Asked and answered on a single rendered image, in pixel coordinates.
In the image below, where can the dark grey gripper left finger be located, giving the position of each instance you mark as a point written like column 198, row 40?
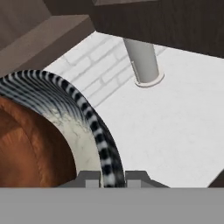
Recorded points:
column 90, row 178

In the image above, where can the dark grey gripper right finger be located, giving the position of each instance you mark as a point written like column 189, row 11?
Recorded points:
column 135, row 178

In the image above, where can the black and white striped bowl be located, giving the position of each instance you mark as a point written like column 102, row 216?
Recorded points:
column 78, row 102

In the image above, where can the brown wooden bowl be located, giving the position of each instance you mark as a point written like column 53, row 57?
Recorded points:
column 29, row 151

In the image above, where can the taupe open cabinet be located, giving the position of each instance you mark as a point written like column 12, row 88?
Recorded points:
column 32, row 40

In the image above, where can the dark wood cabinet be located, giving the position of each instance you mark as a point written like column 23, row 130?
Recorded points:
column 163, row 23

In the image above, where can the grey round post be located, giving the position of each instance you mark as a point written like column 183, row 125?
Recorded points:
column 143, row 61

